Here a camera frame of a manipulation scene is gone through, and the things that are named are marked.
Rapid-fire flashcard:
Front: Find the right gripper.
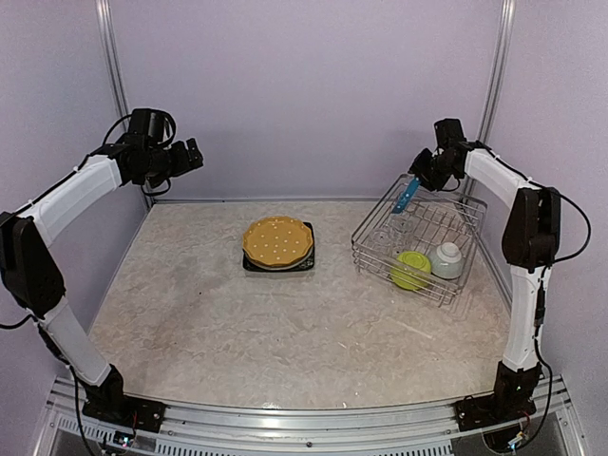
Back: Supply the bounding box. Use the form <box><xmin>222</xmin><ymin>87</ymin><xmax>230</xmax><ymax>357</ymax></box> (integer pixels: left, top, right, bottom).
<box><xmin>409</xmin><ymin>146</ymin><xmax>459</xmax><ymax>190</ymax></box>

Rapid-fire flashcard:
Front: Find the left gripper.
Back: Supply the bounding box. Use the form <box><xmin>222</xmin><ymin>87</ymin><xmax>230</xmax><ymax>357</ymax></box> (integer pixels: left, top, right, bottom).
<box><xmin>139</xmin><ymin>137</ymin><xmax>202</xmax><ymax>188</ymax></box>

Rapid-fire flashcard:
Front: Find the blue polka dot plate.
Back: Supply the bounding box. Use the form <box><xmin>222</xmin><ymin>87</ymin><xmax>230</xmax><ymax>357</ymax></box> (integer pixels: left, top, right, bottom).
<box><xmin>391</xmin><ymin>177</ymin><xmax>421</xmax><ymax>215</ymax></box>

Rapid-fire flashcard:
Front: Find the clear glass cup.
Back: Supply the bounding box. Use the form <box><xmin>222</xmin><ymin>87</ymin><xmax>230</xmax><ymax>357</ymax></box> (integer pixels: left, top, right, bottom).
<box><xmin>368</xmin><ymin>228</ymin><xmax>393</xmax><ymax>257</ymax></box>
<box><xmin>390</xmin><ymin>217</ymin><xmax>417</xmax><ymax>248</ymax></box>

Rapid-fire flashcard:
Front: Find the white ribbed ceramic bowl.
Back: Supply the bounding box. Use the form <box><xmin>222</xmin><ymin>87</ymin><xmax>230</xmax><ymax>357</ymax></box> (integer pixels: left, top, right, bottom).
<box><xmin>428</xmin><ymin>242</ymin><xmax>464</xmax><ymax>280</ymax></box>

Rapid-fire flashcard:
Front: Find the lime green bowl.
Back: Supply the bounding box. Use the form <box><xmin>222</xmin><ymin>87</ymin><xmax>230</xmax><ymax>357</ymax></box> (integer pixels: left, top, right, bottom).
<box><xmin>389</xmin><ymin>251</ymin><xmax>431</xmax><ymax>291</ymax></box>

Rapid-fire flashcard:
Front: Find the black floral square plate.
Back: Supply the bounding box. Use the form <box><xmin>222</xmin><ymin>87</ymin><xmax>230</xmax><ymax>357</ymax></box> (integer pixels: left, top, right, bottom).
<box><xmin>241</xmin><ymin>220</ymin><xmax>315</xmax><ymax>274</ymax></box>

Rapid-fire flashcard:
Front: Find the orange polka dot plate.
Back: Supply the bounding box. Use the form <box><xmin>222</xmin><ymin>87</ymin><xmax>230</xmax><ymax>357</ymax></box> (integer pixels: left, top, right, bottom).
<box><xmin>241</xmin><ymin>216</ymin><xmax>314</xmax><ymax>270</ymax></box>

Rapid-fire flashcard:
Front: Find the pale green round plate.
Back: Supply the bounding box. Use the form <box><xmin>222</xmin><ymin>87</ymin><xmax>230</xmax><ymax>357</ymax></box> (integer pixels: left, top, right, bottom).
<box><xmin>242</xmin><ymin>257</ymin><xmax>314</xmax><ymax>273</ymax></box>

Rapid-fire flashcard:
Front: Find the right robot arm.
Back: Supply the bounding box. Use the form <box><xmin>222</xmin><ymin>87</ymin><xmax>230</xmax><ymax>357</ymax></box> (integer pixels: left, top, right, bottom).
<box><xmin>408</xmin><ymin>142</ymin><xmax>561</xmax><ymax>422</ymax></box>

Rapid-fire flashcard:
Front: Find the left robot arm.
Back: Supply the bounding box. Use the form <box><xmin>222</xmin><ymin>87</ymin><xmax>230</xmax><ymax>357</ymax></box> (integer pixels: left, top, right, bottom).
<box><xmin>1</xmin><ymin>139</ymin><xmax>203</xmax><ymax>423</ymax></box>

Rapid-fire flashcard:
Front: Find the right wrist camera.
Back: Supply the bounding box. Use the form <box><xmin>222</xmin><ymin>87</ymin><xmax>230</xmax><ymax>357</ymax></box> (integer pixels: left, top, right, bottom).
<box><xmin>433</xmin><ymin>118</ymin><xmax>466</xmax><ymax>149</ymax></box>

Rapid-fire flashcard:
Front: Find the wire dish rack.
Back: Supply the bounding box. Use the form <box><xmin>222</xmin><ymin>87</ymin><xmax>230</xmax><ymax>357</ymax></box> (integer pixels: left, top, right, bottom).
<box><xmin>351</xmin><ymin>174</ymin><xmax>486</xmax><ymax>314</ymax></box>

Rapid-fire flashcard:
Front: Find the aluminium frame rail back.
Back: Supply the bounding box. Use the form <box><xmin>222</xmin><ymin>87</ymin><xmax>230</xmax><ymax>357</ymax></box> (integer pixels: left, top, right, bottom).
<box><xmin>153</xmin><ymin>196</ymin><xmax>379</xmax><ymax>205</ymax></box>

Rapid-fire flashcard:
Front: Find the aluminium frame post right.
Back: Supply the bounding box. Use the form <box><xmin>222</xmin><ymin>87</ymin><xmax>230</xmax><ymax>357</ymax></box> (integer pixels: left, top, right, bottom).
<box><xmin>478</xmin><ymin>0</ymin><xmax>517</xmax><ymax>143</ymax></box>

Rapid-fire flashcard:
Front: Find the aluminium frame post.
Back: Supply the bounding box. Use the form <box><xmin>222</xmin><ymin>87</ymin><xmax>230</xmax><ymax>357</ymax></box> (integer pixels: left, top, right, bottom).
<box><xmin>94</xmin><ymin>0</ymin><xmax>156</xmax><ymax>208</ymax></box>
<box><xmin>478</xmin><ymin>0</ymin><xmax>517</xmax><ymax>143</ymax></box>

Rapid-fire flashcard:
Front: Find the aluminium frame post left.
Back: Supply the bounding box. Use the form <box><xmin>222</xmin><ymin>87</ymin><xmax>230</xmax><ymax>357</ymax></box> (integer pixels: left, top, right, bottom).
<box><xmin>94</xmin><ymin>0</ymin><xmax>156</xmax><ymax>208</ymax></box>

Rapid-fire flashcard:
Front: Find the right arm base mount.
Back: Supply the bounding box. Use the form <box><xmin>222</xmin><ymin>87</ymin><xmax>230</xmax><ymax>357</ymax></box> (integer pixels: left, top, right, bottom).
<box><xmin>453</xmin><ymin>394</ymin><xmax>537</xmax><ymax>431</ymax></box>

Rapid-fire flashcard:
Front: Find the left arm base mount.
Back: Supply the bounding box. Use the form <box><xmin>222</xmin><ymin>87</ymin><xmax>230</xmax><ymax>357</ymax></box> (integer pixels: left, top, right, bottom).
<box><xmin>83</xmin><ymin>395</ymin><xmax>167</xmax><ymax>433</ymax></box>

